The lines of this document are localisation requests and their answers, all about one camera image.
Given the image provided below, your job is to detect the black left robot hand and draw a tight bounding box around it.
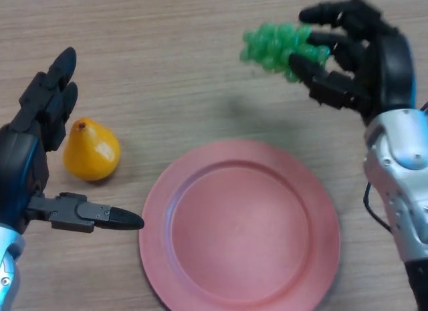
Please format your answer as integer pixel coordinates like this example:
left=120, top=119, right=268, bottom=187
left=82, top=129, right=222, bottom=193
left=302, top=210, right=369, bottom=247
left=0, top=46, right=145, bottom=234

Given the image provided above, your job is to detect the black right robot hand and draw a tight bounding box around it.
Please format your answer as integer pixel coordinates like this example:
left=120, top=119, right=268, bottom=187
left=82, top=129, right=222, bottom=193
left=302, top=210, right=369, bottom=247
left=288, top=0, right=419, bottom=126

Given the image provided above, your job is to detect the green grapes bunch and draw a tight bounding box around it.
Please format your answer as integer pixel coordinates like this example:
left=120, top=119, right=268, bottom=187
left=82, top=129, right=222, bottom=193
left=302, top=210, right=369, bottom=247
left=239, top=22, right=332, bottom=84

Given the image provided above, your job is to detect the pink round plate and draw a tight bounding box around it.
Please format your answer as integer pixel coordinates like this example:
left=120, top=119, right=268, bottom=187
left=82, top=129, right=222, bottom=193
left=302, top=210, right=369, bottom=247
left=138, top=139, right=341, bottom=311

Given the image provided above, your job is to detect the orange yellow pear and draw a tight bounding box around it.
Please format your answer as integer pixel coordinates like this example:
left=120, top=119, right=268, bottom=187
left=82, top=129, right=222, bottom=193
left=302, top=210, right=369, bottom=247
left=62, top=117, right=122, bottom=182

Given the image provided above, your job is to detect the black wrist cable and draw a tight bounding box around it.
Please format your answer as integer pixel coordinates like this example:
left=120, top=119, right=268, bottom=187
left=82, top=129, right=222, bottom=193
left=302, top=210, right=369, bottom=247
left=362, top=182, right=393, bottom=232

